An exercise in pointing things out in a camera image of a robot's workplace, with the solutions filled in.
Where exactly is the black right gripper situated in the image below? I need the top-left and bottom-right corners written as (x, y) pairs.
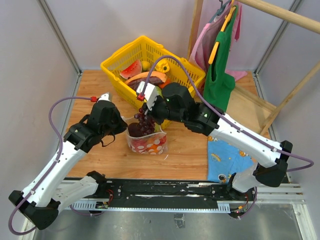
top-left (141, 93), bottom-right (186, 125)

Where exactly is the dark grape bunch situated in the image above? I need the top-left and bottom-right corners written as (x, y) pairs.
top-left (134, 108), bottom-right (156, 137)

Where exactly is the dark purple mangosteen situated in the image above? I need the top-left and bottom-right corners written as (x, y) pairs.
top-left (127, 122), bottom-right (143, 138)

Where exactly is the red bell pepper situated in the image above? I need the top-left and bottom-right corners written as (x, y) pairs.
top-left (159, 135), bottom-right (167, 145)

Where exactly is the clear polka dot zip bag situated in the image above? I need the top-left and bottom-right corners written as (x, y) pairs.
top-left (125, 124), bottom-right (168, 154)

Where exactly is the orange persimmon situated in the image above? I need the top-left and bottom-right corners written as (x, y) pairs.
top-left (147, 144), bottom-right (163, 155)

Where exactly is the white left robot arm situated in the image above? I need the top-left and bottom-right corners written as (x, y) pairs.
top-left (8, 98), bottom-right (127, 230)

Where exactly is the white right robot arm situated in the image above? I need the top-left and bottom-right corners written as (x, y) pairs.
top-left (136, 82), bottom-right (293, 200)

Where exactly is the papaya half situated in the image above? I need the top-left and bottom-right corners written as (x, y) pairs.
top-left (124, 71), bottom-right (168, 85)

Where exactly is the yellow plastic basket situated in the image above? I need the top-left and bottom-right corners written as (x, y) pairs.
top-left (99, 35), bottom-right (206, 130)

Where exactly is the yellow bell pepper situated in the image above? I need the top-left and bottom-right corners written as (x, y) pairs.
top-left (154, 58), bottom-right (170, 74)

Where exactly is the watermelon slice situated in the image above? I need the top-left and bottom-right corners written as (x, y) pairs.
top-left (119, 59), bottom-right (142, 80)

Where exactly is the green shirt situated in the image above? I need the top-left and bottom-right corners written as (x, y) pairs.
top-left (203, 6), bottom-right (238, 112)

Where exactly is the blue cartoon cloth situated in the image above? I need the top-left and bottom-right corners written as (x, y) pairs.
top-left (207, 136), bottom-right (257, 184)

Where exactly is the pink garment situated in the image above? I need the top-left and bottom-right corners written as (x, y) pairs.
top-left (188, 1), bottom-right (242, 72)

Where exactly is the grey hanger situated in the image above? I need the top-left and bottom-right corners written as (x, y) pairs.
top-left (208, 0), bottom-right (231, 23)

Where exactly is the yellow hanger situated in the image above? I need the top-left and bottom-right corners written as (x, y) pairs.
top-left (208, 0), bottom-right (237, 65)

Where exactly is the wooden clothes rack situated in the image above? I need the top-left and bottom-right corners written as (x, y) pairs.
top-left (187, 0), bottom-right (320, 136)

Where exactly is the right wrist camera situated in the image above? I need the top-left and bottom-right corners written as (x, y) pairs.
top-left (136, 81), bottom-right (158, 111)

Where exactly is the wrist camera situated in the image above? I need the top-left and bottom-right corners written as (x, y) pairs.
top-left (90, 92), bottom-right (112, 103)
top-left (136, 81), bottom-right (158, 111)

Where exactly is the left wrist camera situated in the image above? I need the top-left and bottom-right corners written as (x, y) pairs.
top-left (90, 92), bottom-right (112, 103)

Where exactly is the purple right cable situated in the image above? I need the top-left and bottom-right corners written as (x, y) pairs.
top-left (139, 55), bottom-right (314, 221)

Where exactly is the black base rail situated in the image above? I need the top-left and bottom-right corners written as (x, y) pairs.
top-left (77, 178), bottom-right (253, 210)

